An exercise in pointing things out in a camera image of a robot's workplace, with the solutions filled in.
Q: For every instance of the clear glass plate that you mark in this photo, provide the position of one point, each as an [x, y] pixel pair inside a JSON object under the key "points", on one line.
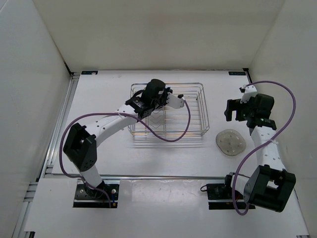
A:
{"points": [[230, 142]]}

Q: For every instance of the chrome wire dish rack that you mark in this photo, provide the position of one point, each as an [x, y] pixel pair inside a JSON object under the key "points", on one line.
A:
{"points": [[171, 123]]}

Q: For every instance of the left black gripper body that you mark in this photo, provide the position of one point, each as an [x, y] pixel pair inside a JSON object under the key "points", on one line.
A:
{"points": [[162, 100]]}

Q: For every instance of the aluminium table frame rail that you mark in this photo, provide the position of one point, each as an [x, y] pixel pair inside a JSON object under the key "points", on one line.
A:
{"points": [[47, 159]]}

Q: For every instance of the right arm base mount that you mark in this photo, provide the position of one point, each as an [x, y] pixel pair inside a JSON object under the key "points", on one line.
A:
{"points": [[219, 196]]}

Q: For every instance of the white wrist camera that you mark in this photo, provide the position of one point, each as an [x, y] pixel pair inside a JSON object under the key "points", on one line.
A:
{"points": [[175, 101], [247, 93]]}

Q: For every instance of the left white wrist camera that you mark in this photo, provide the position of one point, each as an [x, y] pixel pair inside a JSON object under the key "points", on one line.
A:
{"points": [[175, 101]]}

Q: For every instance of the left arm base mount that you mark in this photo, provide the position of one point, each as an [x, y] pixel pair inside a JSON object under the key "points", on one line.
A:
{"points": [[86, 197]]}

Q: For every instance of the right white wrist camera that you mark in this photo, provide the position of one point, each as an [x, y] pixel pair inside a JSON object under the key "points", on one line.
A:
{"points": [[247, 93]]}

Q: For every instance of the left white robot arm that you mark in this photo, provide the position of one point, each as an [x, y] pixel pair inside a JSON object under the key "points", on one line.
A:
{"points": [[83, 140]]}

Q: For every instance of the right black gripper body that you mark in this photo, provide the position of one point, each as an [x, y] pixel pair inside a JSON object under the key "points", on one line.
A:
{"points": [[247, 109]]}

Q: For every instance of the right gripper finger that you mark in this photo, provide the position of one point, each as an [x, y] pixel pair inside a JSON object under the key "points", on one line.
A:
{"points": [[233, 105], [228, 114]]}

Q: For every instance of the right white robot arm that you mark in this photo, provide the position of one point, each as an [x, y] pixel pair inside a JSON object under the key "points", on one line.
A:
{"points": [[270, 185]]}

